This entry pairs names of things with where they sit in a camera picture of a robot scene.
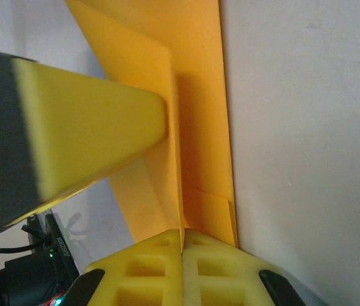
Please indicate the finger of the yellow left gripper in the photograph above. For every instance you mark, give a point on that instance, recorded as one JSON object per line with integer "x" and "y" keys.
{"x": 87, "y": 134}

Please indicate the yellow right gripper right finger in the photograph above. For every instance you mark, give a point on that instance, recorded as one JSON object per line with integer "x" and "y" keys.
{"x": 231, "y": 274}

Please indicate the orange paper sheet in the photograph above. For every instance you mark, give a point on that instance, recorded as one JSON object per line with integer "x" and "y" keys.
{"x": 199, "y": 111}

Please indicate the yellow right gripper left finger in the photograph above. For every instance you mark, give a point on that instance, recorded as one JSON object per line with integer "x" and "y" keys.
{"x": 141, "y": 274}

